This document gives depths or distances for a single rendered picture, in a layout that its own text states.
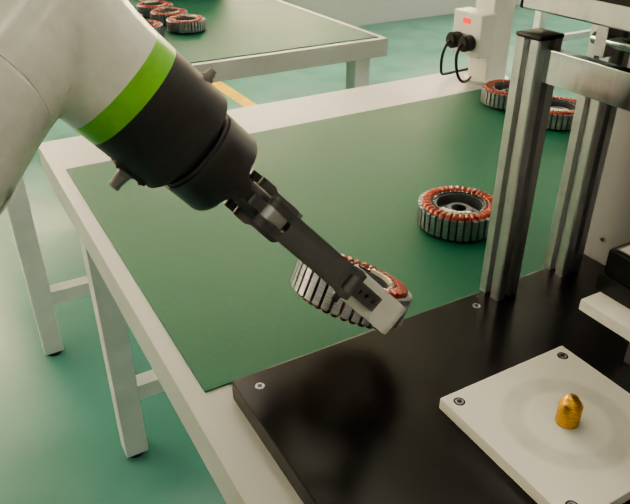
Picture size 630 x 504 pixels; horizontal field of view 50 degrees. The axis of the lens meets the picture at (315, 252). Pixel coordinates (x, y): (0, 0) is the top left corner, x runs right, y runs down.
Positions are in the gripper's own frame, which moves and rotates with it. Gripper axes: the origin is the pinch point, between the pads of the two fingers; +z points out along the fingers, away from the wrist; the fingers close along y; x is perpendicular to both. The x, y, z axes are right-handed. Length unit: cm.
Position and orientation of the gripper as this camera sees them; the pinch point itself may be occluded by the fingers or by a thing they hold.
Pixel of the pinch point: (351, 283)
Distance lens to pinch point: 63.5
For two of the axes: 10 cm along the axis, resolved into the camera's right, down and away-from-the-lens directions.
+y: 4.0, 3.5, -8.5
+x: 6.5, -7.6, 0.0
